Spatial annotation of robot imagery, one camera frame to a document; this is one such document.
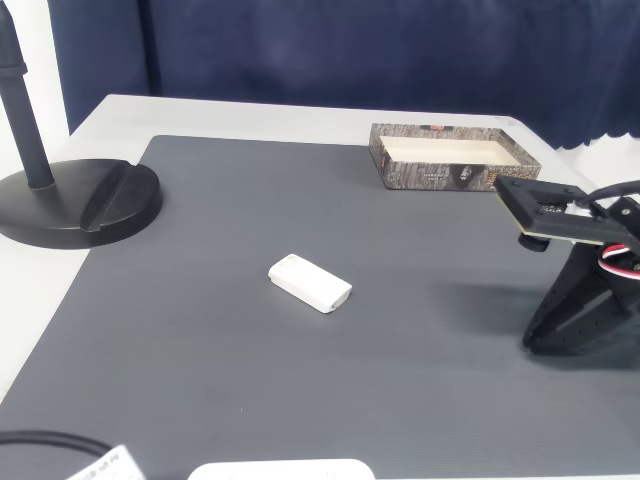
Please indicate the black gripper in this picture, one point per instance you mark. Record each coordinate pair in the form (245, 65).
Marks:
(570, 305)

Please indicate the small white block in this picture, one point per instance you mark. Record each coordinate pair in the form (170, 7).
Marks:
(310, 284)

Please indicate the patterned cardboard box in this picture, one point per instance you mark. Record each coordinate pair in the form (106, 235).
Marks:
(430, 176)

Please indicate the grey desk mat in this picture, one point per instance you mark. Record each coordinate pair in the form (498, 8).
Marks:
(300, 380)

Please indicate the white flat device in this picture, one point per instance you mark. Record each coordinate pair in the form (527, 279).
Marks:
(280, 470)

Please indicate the dark blue curtain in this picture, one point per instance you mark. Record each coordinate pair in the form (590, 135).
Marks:
(350, 50)

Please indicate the white paper label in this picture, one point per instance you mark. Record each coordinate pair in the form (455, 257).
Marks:
(107, 465)

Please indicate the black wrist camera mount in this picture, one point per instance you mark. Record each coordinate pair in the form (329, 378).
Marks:
(530, 205)

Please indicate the black camera stand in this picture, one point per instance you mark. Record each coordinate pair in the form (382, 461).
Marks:
(75, 200)

